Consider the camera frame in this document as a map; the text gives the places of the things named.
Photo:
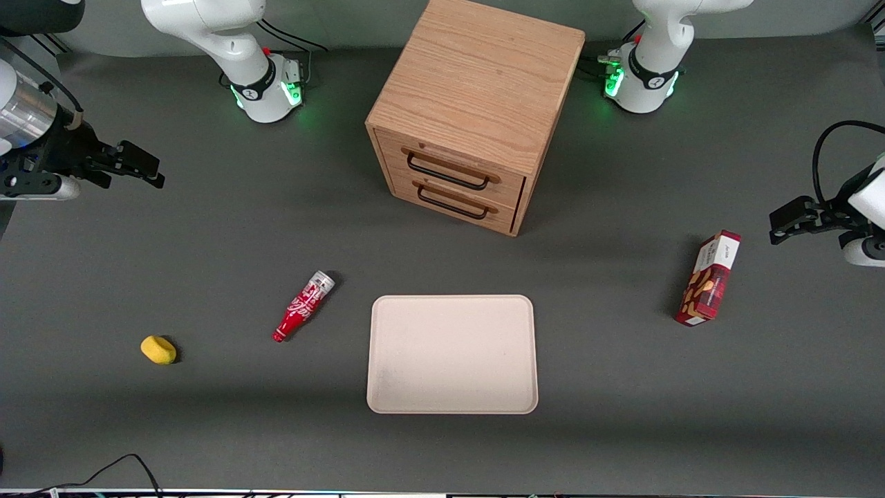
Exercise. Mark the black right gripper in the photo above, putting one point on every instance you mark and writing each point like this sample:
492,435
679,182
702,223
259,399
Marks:
67,149

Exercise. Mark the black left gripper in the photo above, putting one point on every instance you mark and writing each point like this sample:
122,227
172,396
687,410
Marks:
834,206

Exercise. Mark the red coke bottle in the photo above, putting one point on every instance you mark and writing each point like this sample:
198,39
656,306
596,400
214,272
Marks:
304,304

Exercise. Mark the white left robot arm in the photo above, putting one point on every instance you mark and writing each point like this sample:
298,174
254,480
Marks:
657,41

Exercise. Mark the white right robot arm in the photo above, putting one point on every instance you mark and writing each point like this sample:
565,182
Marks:
228,41

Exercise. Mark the beige plastic tray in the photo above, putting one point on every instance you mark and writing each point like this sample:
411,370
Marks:
453,356

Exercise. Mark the red plaid cookie box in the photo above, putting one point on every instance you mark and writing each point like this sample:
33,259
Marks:
706,283

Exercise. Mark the wooden drawer front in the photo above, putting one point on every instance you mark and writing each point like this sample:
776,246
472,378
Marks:
511,188
501,218

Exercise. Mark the wooden drawer cabinet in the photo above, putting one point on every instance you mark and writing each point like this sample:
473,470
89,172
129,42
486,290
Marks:
477,76

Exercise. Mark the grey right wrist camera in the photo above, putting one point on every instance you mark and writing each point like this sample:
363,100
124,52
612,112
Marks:
69,188

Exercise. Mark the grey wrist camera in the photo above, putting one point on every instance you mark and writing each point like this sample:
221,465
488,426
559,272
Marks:
861,252
69,188

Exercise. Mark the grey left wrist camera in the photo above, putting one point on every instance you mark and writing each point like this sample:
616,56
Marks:
861,252

